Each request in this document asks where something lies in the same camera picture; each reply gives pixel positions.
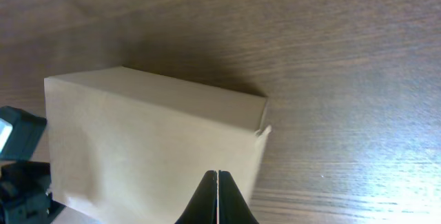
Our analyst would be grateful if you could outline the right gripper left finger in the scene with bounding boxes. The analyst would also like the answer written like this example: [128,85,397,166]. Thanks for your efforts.
[176,170,218,224]

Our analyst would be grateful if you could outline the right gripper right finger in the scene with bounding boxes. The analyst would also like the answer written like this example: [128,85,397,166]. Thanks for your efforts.
[218,170,258,224]

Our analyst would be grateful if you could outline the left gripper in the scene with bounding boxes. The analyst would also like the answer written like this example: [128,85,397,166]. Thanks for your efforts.
[1,161,65,224]

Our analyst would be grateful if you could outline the brown cardboard box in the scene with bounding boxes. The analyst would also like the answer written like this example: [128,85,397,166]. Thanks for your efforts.
[44,67,271,223]

